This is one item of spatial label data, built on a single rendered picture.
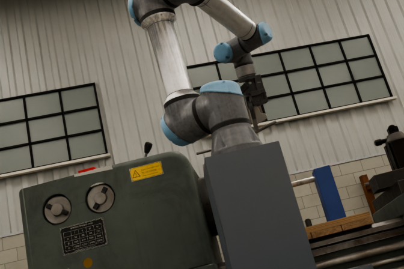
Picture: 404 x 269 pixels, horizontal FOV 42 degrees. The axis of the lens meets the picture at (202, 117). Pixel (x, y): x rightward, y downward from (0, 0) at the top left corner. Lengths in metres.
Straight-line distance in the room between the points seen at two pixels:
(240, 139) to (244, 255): 0.31
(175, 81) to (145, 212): 0.45
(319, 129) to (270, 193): 8.17
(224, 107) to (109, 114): 7.73
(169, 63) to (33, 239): 0.74
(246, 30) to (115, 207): 0.74
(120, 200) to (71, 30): 8.31
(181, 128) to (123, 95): 7.78
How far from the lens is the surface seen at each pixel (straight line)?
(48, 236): 1.84
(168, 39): 1.63
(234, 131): 1.42
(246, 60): 2.03
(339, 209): 1.94
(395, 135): 1.96
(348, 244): 1.82
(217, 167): 1.35
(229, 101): 1.46
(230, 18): 1.78
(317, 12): 10.53
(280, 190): 1.36
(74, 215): 1.81
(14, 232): 8.84
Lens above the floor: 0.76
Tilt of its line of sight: 19 degrees up
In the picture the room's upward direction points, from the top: 14 degrees counter-clockwise
